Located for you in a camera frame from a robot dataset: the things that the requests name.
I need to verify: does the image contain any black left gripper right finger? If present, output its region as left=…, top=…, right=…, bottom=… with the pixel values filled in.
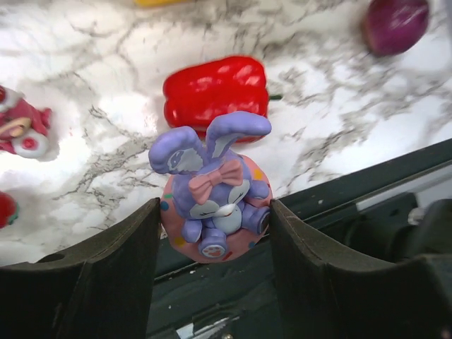
left=270, top=201, right=451, bottom=338

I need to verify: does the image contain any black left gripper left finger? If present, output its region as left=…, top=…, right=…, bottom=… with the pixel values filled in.
left=1, top=198, right=160, bottom=338

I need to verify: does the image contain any purple bunny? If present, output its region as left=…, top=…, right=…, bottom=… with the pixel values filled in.
left=149, top=112, right=273, bottom=263

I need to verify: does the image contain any red strawberry toy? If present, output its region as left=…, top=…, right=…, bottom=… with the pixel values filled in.
left=0, top=191, right=19, bottom=229

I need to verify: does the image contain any pink bear cake toy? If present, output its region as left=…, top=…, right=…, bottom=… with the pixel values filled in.
left=1, top=86, right=52, bottom=159

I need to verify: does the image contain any red bell pepper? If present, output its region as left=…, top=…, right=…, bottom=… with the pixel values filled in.
left=162, top=55, right=283, bottom=138

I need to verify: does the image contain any purple onion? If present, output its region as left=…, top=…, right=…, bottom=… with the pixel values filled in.
left=361, top=0, right=430, bottom=57

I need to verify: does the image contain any yellow plastic basket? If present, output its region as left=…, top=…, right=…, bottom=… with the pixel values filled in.
left=134, top=0, right=186, bottom=7

